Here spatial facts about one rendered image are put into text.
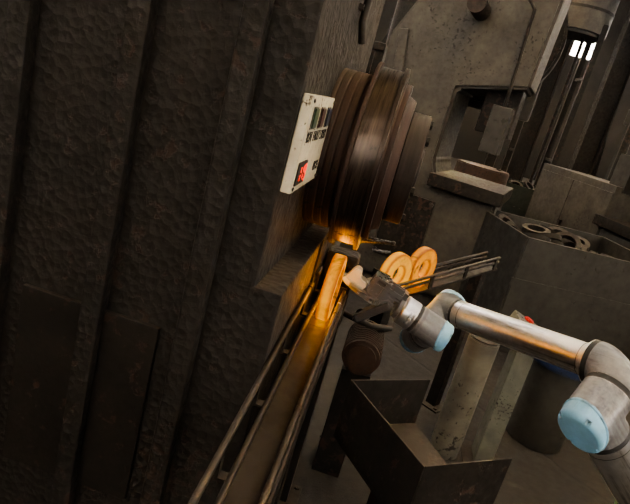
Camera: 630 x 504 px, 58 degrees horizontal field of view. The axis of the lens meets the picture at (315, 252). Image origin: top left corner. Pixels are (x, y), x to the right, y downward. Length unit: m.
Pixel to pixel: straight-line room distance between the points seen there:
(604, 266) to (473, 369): 1.73
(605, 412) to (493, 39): 3.06
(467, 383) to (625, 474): 0.86
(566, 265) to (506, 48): 1.46
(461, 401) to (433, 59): 2.56
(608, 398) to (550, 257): 2.22
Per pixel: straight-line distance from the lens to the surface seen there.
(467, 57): 4.16
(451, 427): 2.40
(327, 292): 1.48
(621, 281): 3.92
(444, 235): 4.18
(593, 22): 10.26
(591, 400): 1.48
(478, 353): 2.26
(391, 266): 1.97
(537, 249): 3.59
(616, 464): 1.57
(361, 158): 1.27
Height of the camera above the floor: 1.26
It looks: 16 degrees down
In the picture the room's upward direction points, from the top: 15 degrees clockwise
